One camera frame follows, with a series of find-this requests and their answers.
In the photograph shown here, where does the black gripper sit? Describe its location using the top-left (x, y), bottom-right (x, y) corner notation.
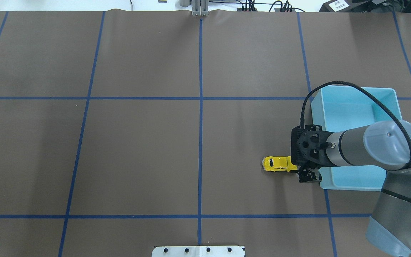
top-left (298, 157), bottom-right (333, 183)

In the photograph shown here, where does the yellow beetle toy car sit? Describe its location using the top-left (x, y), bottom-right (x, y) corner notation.
top-left (262, 156), bottom-right (299, 172)

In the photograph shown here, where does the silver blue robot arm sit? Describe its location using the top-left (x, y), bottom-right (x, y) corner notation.
top-left (291, 120), bottom-right (411, 257)

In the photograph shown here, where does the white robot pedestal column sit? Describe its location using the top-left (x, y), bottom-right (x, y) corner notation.
top-left (151, 245), bottom-right (246, 257)

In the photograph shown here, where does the aluminium frame post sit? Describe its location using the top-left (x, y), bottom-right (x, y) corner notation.
top-left (190, 0), bottom-right (210, 16)

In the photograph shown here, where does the light blue plastic bin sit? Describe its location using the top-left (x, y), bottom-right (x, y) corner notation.
top-left (311, 86), bottom-right (411, 191)

